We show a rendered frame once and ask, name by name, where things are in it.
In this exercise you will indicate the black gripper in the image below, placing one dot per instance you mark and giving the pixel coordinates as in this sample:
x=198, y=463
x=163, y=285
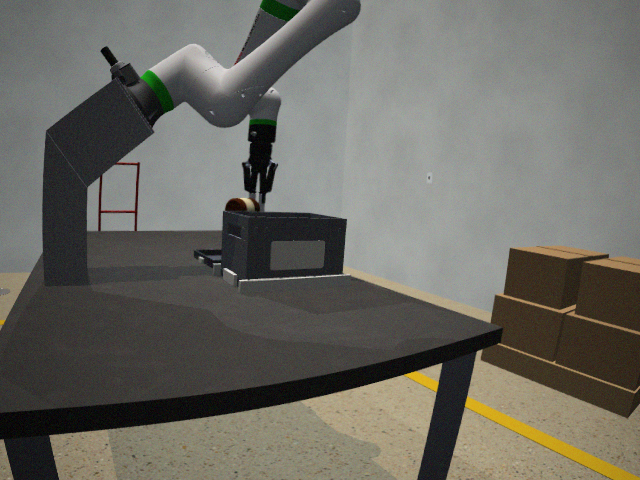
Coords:
x=259, y=163

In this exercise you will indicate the black crate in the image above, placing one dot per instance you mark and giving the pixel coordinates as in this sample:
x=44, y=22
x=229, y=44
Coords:
x=275, y=246

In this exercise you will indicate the brown bottle with cream label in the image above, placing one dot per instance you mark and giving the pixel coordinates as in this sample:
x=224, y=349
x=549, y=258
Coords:
x=242, y=204

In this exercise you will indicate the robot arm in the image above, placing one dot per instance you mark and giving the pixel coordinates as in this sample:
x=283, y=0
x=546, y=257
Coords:
x=224, y=97

